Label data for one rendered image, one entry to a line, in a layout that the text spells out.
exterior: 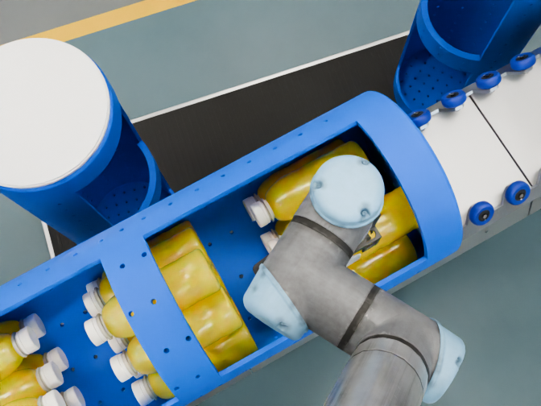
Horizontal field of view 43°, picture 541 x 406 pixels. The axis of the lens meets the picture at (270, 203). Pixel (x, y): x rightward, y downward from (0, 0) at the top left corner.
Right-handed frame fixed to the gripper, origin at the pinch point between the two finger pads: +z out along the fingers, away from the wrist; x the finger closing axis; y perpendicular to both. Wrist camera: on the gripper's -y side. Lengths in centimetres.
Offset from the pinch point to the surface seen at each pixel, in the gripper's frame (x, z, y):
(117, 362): 0.9, -1.4, -32.3
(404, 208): -0.2, -3.1, 14.8
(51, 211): 35, 22, -36
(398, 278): -8.5, -2.1, 8.7
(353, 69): 59, 96, 53
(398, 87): 45, 89, 60
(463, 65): 31, 52, 62
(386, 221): -0.6, -3.2, 11.5
